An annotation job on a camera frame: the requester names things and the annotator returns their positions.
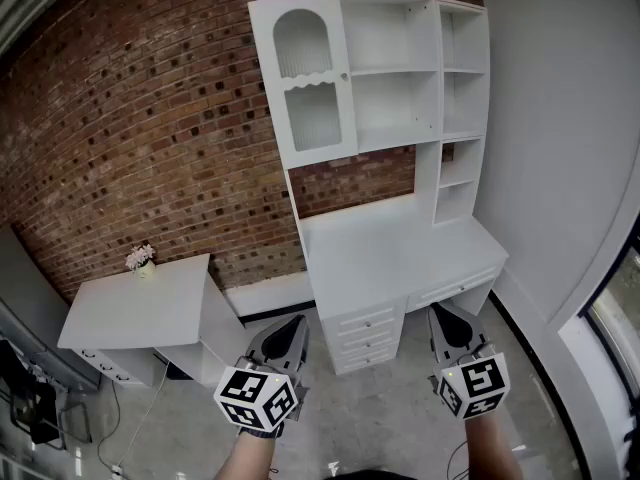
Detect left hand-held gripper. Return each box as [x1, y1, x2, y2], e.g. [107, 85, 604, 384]
[213, 313, 310, 432]

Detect white desk with hutch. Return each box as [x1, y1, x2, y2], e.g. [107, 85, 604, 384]
[248, 0, 511, 377]

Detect dark grey panel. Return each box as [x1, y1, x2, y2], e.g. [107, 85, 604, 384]
[0, 225, 102, 394]

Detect black metal stand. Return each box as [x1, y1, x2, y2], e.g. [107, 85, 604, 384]
[0, 337, 94, 452]

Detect person's right forearm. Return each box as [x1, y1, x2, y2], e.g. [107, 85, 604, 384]
[464, 412, 520, 480]

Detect person's left forearm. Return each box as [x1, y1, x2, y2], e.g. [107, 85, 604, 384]
[212, 430, 282, 480]

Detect white side cabinet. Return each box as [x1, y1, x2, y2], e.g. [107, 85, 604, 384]
[57, 253, 247, 388]

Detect black framed window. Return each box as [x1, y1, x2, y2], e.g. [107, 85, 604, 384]
[577, 245, 640, 480]

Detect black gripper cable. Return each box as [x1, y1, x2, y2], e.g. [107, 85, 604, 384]
[445, 440, 469, 480]

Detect pink flowers in white pot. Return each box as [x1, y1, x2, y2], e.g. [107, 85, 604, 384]
[124, 242, 158, 280]

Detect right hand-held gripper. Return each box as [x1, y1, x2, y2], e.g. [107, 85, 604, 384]
[427, 302, 512, 422]

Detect white floor cable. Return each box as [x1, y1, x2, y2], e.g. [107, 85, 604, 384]
[96, 361, 169, 469]

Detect white cabinet door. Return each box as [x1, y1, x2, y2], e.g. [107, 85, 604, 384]
[248, 0, 360, 170]

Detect white low ledge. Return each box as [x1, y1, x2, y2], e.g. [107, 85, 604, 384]
[222, 271, 316, 327]

